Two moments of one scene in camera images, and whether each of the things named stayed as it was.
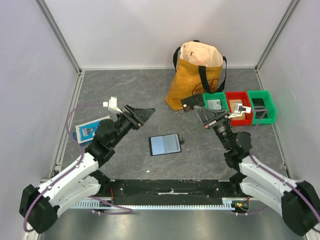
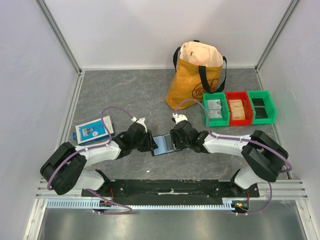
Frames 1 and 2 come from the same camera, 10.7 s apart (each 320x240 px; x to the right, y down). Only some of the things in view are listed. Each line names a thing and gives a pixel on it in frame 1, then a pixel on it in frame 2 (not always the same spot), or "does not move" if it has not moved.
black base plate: (170, 192) does not move
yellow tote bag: (200, 67) does not move
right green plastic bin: (261, 100) does not move
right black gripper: (215, 121) → (175, 137)
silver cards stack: (215, 104) does not move
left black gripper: (136, 117) → (150, 143)
